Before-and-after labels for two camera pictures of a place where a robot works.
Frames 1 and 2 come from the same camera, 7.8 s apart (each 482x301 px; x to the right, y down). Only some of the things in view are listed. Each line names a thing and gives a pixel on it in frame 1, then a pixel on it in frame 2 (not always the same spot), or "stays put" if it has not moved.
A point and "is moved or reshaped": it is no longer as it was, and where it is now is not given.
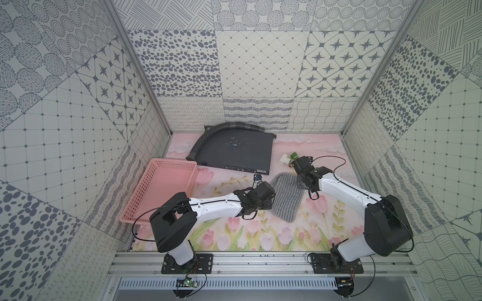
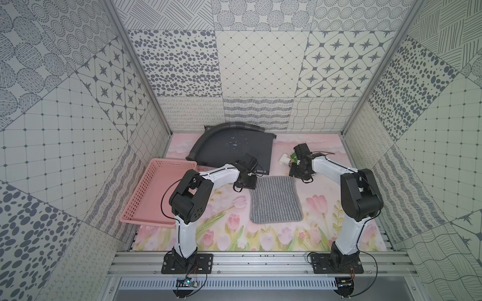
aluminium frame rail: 263,264 stays put
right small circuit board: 344,285 stays put
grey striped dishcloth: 289,197 is moved or reshaped
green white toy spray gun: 284,159 stays put
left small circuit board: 186,282 stays put
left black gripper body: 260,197 -> 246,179
